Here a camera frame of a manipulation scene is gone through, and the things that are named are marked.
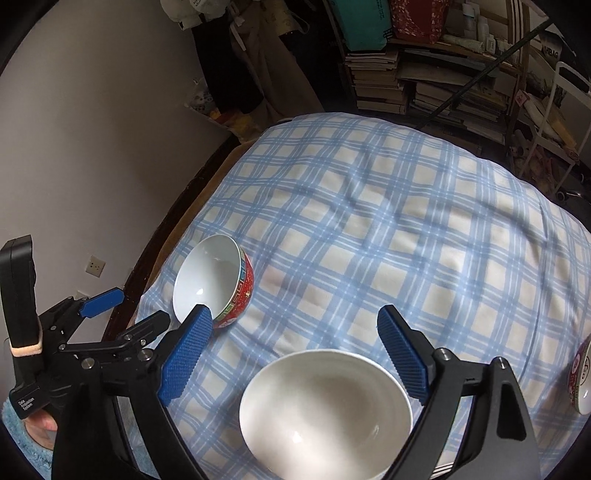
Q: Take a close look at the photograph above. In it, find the dark wooden bed frame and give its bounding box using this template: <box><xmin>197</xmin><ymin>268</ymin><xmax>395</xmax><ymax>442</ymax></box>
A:
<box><xmin>102</xmin><ymin>142</ymin><xmax>247</xmax><ymax>343</ymax></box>

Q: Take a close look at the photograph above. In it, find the blue plaid blanket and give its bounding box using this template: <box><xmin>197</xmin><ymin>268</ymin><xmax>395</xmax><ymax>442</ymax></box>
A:
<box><xmin>111</xmin><ymin>112</ymin><xmax>591</xmax><ymax>480</ymax></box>

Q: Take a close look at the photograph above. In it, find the white bowl with colourful print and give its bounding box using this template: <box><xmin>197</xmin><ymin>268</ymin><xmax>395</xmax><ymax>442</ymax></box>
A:
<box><xmin>239</xmin><ymin>349</ymin><xmax>414</xmax><ymax>480</ymax></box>

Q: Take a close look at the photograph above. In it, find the large red patterned bowl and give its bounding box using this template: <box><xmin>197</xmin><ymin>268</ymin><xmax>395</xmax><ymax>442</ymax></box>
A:
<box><xmin>567</xmin><ymin>335</ymin><xmax>591</xmax><ymax>416</ymax></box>

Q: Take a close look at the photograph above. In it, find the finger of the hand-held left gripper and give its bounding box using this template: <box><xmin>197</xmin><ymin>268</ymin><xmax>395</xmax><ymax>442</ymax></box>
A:
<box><xmin>39</xmin><ymin>286</ymin><xmax>125</xmax><ymax>344</ymax></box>
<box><xmin>59</xmin><ymin>310</ymin><xmax>171</xmax><ymax>356</ymax></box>

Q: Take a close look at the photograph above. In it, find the black diagonal pole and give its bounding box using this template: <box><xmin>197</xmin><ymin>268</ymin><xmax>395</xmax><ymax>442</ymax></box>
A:
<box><xmin>416</xmin><ymin>21</ymin><xmax>557</xmax><ymax>126</ymax></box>

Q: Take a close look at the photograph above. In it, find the red patterned bag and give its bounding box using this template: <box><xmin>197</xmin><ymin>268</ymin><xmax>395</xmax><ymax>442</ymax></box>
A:
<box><xmin>390</xmin><ymin>0</ymin><xmax>450</xmax><ymax>45</ymax></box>

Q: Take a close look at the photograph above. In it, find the hanging black garment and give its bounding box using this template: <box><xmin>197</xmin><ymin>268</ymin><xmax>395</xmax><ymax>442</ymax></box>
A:
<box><xmin>191</xmin><ymin>14</ymin><xmax>267</xmax><ymax>114</ymax></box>

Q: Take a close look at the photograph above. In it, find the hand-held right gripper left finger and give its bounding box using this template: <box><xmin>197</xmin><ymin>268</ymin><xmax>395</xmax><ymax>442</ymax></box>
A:
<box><xmin>52</xmin><ymin>304</ymin><xmax>214</xmax><ymax>480</ymax></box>

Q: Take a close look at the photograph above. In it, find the white metal rack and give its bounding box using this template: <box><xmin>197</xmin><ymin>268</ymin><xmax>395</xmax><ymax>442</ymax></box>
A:
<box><xmin>512</xmin><ymin>62</ymin><xmax>591</xmax><ymax>197</ymax></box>

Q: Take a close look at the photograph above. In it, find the stack of books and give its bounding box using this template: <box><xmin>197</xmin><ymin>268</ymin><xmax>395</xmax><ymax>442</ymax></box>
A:
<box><xmin>344</xmin><ymin>48</ymin><xmax>410</xmax><ymax>116</ymax></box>

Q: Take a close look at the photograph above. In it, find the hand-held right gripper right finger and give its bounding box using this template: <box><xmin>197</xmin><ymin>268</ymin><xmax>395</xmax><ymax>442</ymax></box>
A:
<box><xmin>376</xmin><ymin>305</ymin><xmax>544</xmax><ymax>480</ymax></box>

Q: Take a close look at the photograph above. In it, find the person's left hand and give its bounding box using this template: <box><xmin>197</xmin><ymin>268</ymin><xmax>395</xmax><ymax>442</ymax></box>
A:
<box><xmin>25</xmin><ymin>412</ymin><xmax>59</xmax><ymax>450</ymax></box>

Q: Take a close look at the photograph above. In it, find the white printed bag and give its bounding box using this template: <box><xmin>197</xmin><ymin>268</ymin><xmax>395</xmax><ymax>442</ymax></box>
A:
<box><xmin>185</xmin><ymin>88</ymin><xmax>234</xmax><ymax>126</ymax></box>

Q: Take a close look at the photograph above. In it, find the teal box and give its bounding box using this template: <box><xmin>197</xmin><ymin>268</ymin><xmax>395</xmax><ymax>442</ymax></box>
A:
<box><xmin>332</xmin><ymin>0</ymin><xmax>394</xmax><ymax>52</ymax></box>

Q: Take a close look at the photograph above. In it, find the small red patterned bowl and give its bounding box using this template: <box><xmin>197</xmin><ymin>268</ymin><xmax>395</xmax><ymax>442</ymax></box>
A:
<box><xmin>172</xmin><ymin>233</ymin><xmax>256</xmax><ymax>329</ymax></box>

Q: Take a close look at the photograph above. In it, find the person's left forearm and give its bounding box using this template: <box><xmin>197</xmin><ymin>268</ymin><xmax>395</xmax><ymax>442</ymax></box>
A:
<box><xmin>0</xmin><ymin>399</ymin><xmax>58</xmax><ymax>469</ymax></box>

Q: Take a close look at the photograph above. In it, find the hanging beige coat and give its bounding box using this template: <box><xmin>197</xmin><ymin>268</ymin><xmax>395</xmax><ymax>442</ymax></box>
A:
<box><xmin>231</xmin><ymin>0</ymin><xmax>326</xmax><ymax>126</ymax></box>

